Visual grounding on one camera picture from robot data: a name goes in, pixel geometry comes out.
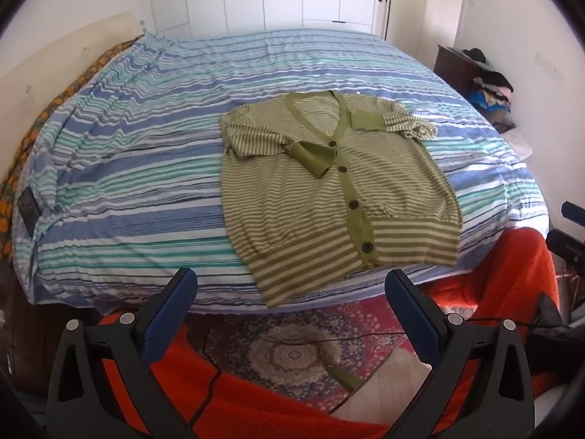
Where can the green striped cardigan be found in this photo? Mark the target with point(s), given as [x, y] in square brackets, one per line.
[329, 192]

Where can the patterned rug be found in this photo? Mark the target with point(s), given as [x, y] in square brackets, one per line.
[292, 352]

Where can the dark label patch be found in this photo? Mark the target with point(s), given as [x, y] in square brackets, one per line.
[29, 206]

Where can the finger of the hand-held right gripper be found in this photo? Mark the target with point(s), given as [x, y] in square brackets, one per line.
[573, 214]
[566, 247]

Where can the pile of clothes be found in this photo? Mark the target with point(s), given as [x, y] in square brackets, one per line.
[491, 87]

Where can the dark wooden nightstand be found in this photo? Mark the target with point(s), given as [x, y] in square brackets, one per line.
[454, 66]

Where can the red fleece blanket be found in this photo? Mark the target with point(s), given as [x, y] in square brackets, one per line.
[502, 279]

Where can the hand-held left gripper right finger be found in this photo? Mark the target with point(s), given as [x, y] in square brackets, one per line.
[413, 320]

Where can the bed with blue striped sheet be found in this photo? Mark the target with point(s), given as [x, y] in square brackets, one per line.
[137, 169]

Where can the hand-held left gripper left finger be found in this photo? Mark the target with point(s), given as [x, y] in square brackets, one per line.
[169, 315]

